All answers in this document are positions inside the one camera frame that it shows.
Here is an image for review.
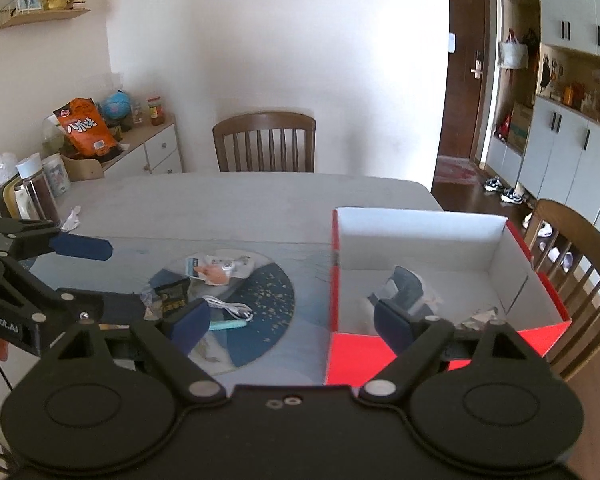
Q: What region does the crumpled white wrapper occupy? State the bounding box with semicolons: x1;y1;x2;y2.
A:
462;307;503;331

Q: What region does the red cardboard box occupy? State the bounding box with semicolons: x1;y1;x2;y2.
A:
324;206;573;387

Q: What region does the brown cardboard box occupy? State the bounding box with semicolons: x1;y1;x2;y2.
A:
507;102;533;153

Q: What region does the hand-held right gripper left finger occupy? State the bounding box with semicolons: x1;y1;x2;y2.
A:
45;299;228;406

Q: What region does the clear plastic bag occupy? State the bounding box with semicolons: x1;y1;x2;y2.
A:
0;146;21;188

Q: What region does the light wooden chair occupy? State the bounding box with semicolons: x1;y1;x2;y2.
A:
62;155;106;181

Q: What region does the white usb cable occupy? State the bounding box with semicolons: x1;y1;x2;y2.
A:
202;295;255;322

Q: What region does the tall white cabinet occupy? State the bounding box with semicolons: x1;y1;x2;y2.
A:
485;0;600;241

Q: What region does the white drawer sideboard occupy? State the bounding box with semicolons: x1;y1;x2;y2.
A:
100;115;183;178

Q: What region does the clear jar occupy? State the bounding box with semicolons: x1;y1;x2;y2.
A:
42;154;72;197

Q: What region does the wooden wall shelf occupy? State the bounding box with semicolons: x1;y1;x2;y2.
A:
0;7;92;30

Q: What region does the orange snack bag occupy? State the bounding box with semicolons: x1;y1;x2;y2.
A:
53;98;122;158

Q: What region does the black snack packet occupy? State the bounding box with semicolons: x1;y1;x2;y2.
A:
140;280;191;321

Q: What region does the brown wooden door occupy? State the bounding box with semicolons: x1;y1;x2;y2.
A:
447;0;496;161

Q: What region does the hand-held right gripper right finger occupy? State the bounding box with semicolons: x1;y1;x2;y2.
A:
357;300;551;403

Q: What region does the clear blue packet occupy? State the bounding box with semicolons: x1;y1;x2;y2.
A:
367;266;441;318

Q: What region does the white snack packet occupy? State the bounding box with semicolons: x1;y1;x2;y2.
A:
184;254;256;286

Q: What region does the small blue globe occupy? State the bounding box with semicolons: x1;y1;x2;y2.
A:
101;90;133;133

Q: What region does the clear bottle with white cap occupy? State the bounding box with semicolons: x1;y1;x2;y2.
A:
16;154;61;226

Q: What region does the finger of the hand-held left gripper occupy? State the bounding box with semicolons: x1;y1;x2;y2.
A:
0;217;114;262
55;287;153;328

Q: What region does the grey desktop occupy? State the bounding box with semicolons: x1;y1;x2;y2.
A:
10;172;446;386

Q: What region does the white shoe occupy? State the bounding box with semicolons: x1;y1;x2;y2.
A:
522;212;553;238

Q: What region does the crumpled white tissue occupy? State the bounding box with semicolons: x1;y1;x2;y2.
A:
60;205;83;233

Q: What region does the dark wooden slat-back chair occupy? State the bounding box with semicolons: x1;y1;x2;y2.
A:
212;111;317;173
522;198;600;381

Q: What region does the red doormat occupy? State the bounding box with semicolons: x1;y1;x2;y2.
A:
432;156;481;186

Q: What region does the grey tote bag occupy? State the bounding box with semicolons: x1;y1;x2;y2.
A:
498;30;529;69

